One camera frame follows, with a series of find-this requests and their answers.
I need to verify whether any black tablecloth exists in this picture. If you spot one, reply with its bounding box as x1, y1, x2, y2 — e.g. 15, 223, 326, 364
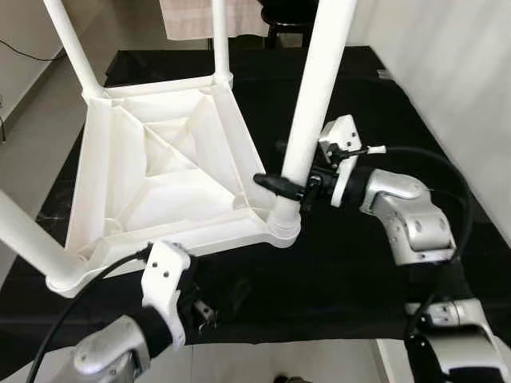
0, 46, 511, 352

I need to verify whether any white plastic table top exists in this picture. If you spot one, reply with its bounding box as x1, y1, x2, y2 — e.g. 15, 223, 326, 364
46, 68, 303, 298

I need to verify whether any black stool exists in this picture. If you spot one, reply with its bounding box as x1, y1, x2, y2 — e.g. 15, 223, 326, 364
259, 0, 320, 49

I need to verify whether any white checked cloth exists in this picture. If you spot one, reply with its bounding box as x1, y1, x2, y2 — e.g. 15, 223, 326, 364
160, 0, 268, 42

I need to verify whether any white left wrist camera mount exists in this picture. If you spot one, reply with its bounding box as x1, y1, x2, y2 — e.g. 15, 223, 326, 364
141, 241, 192, 348

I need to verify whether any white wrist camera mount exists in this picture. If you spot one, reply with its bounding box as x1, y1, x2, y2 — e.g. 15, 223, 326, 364
141, 241, 192, 348
318, 116, 388, 210

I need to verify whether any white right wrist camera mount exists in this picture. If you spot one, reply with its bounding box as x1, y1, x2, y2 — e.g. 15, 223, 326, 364
318, 116, 388, 210

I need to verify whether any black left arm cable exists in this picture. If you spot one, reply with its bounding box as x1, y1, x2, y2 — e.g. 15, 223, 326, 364
24, 247, 153, 383

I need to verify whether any black wall cable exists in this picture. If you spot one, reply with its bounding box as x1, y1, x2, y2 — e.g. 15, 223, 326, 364
0, 40, 65, 65

